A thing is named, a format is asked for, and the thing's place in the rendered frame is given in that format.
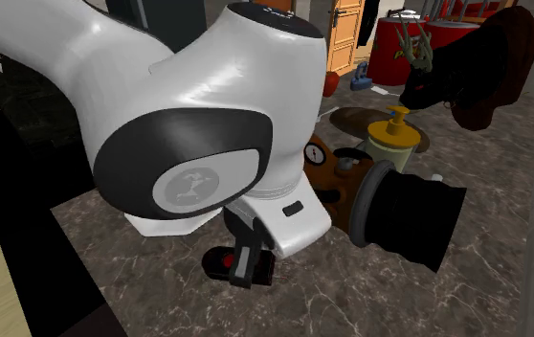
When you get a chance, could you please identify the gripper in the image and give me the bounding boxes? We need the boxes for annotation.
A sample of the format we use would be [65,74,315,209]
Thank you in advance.
[222,207,277,289]

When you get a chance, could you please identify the black device with red button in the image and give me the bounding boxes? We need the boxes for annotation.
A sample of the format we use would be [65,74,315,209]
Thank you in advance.
[201,245,277,287]

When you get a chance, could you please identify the brown oval plate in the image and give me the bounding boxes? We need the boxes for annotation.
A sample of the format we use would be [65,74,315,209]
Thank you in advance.
[329,106,432,155]

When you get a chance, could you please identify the soap dispenser with yellow pump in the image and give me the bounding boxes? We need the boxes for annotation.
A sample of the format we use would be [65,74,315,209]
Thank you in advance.
[363,104,423,175]

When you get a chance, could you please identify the red apple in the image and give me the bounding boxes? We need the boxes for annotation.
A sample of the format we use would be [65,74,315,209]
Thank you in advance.
[322,70,342,99]

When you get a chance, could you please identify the blue kettlebell-shaped thing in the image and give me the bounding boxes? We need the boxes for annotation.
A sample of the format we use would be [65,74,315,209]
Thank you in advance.
[350,61,374,92]

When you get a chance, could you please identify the white flat small thing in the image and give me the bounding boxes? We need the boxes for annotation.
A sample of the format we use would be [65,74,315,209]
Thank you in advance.
[369,84,402,99]

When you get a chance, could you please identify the orange wooden door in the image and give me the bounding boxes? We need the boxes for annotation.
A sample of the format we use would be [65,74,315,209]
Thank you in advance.
[326,0,367,77]

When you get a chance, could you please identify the red drum with yellow print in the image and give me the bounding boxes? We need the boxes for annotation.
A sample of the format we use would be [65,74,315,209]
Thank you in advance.
[366,15,430,88]
[422,19,481,52]

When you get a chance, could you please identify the black hanging cloth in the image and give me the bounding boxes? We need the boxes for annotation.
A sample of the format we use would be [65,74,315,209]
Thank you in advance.
[355,0,382,48]

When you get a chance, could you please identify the black antlered beast figure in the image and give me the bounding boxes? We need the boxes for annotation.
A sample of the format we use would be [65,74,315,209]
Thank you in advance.
[397,5,534,132]

